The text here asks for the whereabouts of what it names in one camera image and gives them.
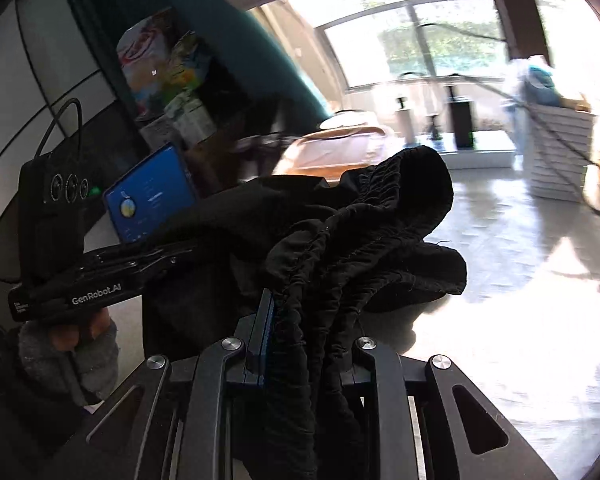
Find teal curtain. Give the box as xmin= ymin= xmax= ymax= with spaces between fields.
xmin=62 ymin=0 xmax=333 ymax=121

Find tablet with blue screen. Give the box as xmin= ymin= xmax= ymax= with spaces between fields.
xmin=102 ymin=142 xmax=199 ymax=245

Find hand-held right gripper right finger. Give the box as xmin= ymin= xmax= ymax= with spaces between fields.
xmin=340 ymin=336 xmax=556 ymax=480

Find black charging cable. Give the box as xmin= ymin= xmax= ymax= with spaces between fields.
xmin=415 ymin=22 xmax=600 ymax=221

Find yellow-green snack bag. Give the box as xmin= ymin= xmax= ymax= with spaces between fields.
xmin=162 ymin=32 xmax=211 ymax=106

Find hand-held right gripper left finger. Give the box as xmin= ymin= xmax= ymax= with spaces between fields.
xmin=60 ymin=288 xmax=276 ymax=480

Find white charger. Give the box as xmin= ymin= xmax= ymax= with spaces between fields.
xmin=394 ymin=95 xmax=418 ymax=143

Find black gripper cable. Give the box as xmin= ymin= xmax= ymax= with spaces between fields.
xmin=34 ymin=98 xmax=84 ymax=161

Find round wooden tray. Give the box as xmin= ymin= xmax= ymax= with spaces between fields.
xmin=272 ymin=109 xmax=401 ymax=186

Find black charger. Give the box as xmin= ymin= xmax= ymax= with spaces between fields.
xmin=445 ymin=85 xmax=476 ymax=150

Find black pants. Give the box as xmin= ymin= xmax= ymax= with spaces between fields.
xmin=142 ymin=145 xmax=468 ymax=480

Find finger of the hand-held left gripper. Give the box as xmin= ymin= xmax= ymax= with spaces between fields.
xmin=130 ymin=240 xmax=206 ymax=286

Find person's left hand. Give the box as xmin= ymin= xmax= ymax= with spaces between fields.
xmin=17 ymin=307 xmax=120 ymax=406

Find red and white snack bag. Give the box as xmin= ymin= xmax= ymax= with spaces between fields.
xmin=116 ymin=7 xmax=181 ymax=121

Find white slatted basket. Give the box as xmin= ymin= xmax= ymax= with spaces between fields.
xmin=522 ymin=102 xmax=596 ymax=203

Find white printed box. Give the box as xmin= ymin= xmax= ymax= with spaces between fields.
xmin=140 ymin=102 xmax=216 ymax=148

